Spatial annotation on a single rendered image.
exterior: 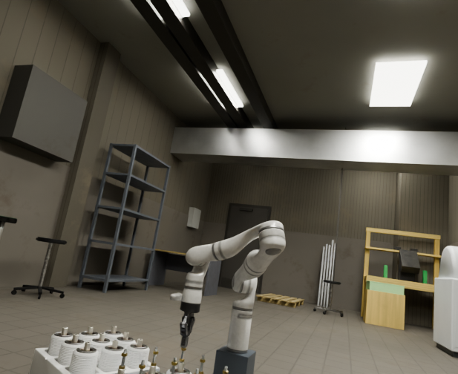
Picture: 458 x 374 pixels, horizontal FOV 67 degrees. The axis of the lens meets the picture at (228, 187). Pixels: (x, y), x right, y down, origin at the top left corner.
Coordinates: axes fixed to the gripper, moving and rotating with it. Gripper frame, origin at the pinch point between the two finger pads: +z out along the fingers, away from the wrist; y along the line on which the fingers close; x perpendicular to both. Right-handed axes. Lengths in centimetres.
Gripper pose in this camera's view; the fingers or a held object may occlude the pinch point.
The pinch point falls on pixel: (184, 341)
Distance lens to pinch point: 142.5
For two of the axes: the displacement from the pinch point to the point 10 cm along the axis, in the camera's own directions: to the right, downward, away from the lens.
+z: -1.4, 9.7, -2.0
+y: 1.6, 2.3, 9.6
